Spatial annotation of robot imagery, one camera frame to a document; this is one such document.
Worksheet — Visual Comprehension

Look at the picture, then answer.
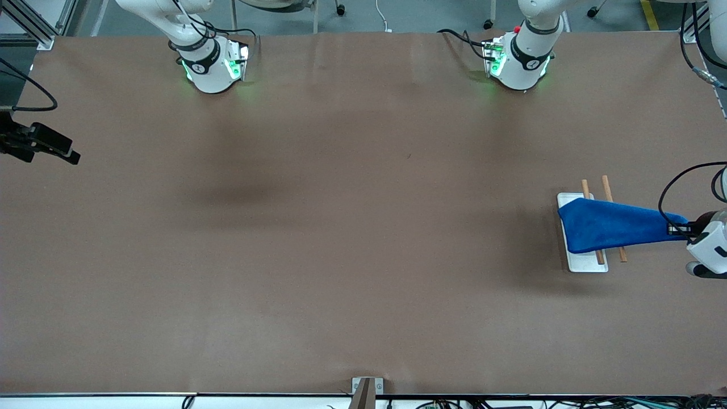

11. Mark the blue towel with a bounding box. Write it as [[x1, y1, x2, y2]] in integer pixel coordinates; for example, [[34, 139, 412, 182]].
[[557, 197, 691, 255]]

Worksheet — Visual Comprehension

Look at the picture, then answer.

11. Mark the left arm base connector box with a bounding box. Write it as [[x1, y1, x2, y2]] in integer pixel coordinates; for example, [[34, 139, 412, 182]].
[[482, 37, 506, 78]]

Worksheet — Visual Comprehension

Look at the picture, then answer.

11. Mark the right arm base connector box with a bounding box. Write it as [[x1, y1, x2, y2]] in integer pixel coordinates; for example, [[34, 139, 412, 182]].
[[226, 39, 251, 82]]

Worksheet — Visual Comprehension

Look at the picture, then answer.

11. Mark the white rack with wooden bars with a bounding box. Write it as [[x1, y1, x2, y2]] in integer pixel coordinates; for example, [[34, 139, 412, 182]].
[[557, 175, 629, 274]]

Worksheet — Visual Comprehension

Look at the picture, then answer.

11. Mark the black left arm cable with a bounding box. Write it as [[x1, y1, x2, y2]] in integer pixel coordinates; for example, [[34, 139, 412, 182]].
[[658, 0, 727, 229]]

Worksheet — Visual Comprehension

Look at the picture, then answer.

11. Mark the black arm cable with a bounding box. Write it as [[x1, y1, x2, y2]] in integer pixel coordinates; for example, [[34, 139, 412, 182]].
[[0, 56, 59, 112], [658, 0, 727, 229]]

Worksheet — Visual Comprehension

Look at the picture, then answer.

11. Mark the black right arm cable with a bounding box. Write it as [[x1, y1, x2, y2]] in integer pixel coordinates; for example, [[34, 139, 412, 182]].
[[0, 56, 59, 112]]

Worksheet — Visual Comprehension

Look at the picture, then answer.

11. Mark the aluminium frame profile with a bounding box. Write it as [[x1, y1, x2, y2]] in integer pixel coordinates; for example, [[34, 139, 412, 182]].
[[0, 0, 80, 52], [679, 0, 711, 45]]

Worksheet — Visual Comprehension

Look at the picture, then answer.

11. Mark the black base cable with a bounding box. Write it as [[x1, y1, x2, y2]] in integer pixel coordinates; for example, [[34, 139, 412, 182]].
[[436, 28, 489, 61]]

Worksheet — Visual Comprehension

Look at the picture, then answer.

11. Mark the white floor cable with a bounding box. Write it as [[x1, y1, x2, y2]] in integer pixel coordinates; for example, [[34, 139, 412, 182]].
[[374, 0, 394, 34]]

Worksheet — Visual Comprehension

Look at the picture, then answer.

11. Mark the grey metal camera bracket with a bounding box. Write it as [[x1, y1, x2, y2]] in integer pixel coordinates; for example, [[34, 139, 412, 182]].
[[351, 377, 385, 409]]

